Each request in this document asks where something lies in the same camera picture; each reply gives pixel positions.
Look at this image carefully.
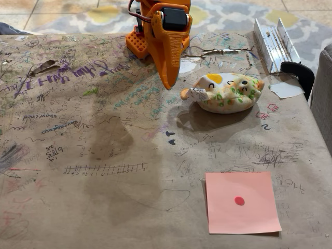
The plush cat toy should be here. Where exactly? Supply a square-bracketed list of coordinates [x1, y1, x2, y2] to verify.
[181, 73, 265, 114]

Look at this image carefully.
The dark fabric item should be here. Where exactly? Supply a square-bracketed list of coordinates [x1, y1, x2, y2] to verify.
[0, 22, 33, 36]

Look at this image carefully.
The torn paper strip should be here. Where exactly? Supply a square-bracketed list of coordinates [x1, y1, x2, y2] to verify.
[202, 48, 241, 56]

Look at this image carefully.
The thin servo cable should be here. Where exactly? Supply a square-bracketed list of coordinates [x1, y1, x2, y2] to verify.
[128, 0, 142, 19]

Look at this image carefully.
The scribbled brown paper cover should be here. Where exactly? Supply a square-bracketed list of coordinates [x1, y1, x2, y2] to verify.
[0, 31, 332, 249]

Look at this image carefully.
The black clamp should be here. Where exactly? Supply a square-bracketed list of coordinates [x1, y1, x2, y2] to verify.
[280, 61, 315, 102]

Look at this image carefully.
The pink sticky note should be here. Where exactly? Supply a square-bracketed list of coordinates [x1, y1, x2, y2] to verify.
[205, 172, 283, 234]

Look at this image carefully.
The grey upholstered seat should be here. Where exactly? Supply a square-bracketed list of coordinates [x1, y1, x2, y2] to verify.
[310, 43, 332, 158]

